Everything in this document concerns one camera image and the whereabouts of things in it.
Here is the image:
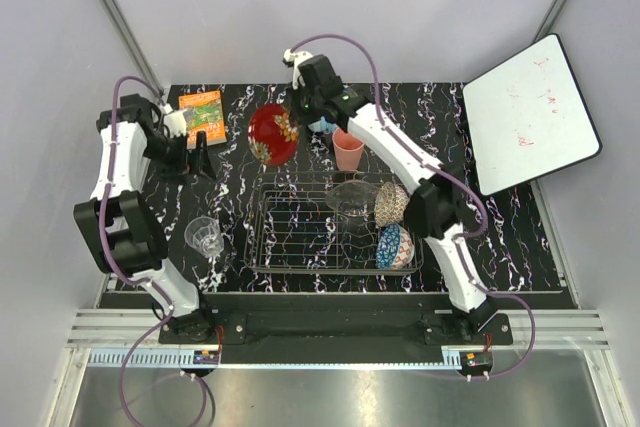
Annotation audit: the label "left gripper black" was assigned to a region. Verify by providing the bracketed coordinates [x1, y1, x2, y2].
[142, 130, 215, 185]

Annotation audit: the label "red floral lacquer bowl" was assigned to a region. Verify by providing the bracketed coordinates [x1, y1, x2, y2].
[247, 104, 299, 167]

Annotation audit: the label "pink plastic cup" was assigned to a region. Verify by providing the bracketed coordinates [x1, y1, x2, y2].
[332, 128, 364, 171]

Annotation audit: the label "clear drinking glass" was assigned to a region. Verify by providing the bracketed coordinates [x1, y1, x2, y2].
[184, 216, 224, 258]

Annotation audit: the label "clear glass plate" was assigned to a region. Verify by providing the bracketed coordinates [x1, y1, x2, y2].
[325, 180, 379, 217]

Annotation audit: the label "wire dish rack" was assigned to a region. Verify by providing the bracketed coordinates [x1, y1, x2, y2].
[245, 171, 424, 276]

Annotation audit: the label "brown patterned ceramic bowl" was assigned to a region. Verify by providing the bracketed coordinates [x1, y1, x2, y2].
[374, 182, 409, 228]

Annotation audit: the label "blue patterned bowl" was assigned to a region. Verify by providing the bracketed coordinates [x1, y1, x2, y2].
[376, 224, 415, 270]

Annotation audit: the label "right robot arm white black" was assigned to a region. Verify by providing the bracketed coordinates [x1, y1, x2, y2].
[283, 50, 497, 344]

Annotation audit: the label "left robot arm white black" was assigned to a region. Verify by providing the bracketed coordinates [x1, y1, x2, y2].
[73, 94, 216, 343]

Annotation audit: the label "light blue headphones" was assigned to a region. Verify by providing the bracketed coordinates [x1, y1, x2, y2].
[307, 116, 337, 135]

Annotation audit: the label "orange green book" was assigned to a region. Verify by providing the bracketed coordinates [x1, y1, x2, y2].
[178, 90, 227, 149]

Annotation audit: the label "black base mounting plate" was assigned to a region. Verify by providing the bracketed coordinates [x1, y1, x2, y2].
[158, 291, 514, 366]

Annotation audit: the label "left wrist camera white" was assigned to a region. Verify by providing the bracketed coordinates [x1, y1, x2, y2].
[161, 104, 193, 139]

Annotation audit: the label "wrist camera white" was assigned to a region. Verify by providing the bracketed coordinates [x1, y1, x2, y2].
[161, 104, 193, 139]
[283, 49, 314, 90]

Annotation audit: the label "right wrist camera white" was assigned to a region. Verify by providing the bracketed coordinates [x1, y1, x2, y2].
[283, 49, 314, 90]

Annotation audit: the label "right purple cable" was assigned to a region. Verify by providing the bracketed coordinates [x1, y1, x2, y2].
[292, 34, 540, 381]

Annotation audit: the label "purple cable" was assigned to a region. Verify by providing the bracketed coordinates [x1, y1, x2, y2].
[292, 34, 540, 381]
[97, 75, 216, 423]

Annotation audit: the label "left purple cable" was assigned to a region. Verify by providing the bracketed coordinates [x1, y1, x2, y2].
[97, 75, 216, 423]

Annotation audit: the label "white board black frame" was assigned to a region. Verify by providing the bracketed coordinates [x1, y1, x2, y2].
[462, 33, 602, 196]

